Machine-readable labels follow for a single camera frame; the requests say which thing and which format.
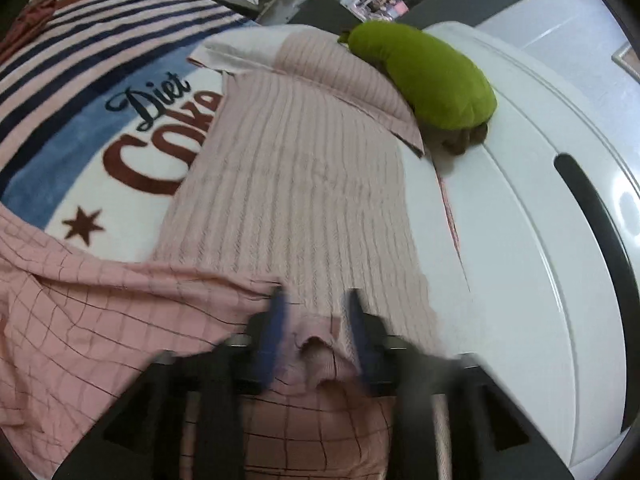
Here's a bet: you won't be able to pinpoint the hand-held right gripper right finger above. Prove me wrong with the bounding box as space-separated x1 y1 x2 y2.
342 287 576 480

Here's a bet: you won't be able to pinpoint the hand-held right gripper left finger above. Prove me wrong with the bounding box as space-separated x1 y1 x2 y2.
52 287 296 480

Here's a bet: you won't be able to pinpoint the pink checked pants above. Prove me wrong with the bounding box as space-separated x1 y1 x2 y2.
0 207 401 480

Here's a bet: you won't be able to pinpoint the pink ribbed knit blanket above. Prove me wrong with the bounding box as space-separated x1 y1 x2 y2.
150 67 451 346

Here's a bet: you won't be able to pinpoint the white bed headboard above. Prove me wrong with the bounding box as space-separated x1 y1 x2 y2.
425 20 640 471

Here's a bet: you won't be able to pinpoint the green plush pillow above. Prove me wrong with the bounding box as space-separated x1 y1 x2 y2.
337 20 498 133

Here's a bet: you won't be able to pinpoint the striped printed blanket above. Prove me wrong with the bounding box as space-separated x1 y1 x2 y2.
0 0 281 266

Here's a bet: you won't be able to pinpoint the dark red cloth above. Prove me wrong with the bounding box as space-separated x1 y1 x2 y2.
0 0 58 61

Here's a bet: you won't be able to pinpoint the framed wall picture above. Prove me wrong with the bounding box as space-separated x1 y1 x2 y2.
612 42 640 81

